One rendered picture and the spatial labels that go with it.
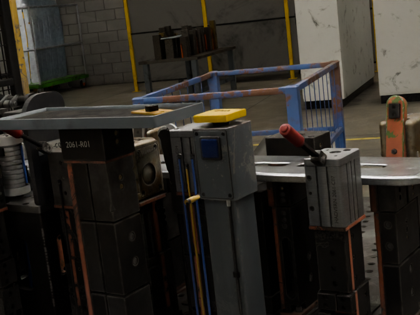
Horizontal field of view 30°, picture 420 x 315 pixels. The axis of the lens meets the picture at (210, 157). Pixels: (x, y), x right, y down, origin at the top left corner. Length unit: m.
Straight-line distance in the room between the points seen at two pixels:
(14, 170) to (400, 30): 8.01
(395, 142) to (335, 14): 7.92
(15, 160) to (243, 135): 0.65
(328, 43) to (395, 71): 0.86
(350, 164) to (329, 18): 8.21
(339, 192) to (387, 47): 8.22
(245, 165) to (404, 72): 8.32
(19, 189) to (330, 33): 7.99
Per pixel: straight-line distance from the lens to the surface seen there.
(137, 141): 1.53
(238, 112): 1.19
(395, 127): 1.58
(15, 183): 1.70
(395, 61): 9.48
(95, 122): 1.27
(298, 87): 3.50
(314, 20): 9.53
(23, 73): 5.45
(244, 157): 1.20
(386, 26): 9.46
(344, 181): 1.29
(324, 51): 9.53
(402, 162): 1.49
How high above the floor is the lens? 1.31
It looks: 11 degrees down
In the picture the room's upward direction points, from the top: 6 degrees counter-clockwise
